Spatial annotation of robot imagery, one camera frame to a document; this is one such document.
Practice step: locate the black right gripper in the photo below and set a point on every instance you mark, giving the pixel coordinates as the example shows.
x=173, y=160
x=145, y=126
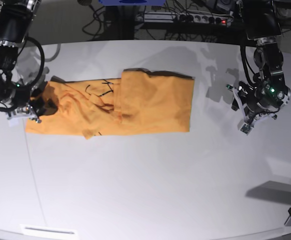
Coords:
x=16, y=103

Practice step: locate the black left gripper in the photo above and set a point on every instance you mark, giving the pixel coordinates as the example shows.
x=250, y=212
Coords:
x=259, y=103

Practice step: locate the yellow T-shirt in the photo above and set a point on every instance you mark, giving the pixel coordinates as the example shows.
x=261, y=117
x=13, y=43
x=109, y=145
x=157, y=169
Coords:
x=139, y=102

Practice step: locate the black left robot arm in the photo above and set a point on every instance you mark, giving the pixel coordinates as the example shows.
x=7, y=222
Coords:
x=261, y=26

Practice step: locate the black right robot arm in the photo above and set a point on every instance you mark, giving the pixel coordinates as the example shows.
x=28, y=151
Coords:
x=16, y=18

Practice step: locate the white flat bar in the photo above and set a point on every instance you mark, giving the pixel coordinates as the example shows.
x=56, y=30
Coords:
x=40, y=230

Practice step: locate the white power strip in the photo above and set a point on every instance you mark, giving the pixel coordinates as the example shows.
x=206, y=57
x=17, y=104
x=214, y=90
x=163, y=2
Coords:
x=157, y=17

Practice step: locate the black power strip red switch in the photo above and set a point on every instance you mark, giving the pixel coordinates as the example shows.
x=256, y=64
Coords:
x=220, y=20

